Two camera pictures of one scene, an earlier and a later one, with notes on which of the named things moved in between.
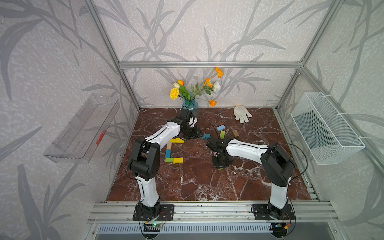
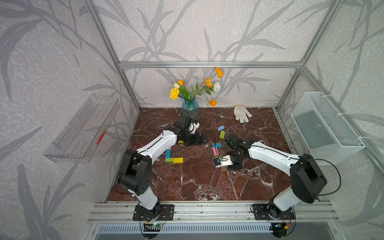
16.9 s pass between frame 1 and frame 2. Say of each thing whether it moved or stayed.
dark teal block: moved
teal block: stayed
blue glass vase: stayed
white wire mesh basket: stayed
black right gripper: moved
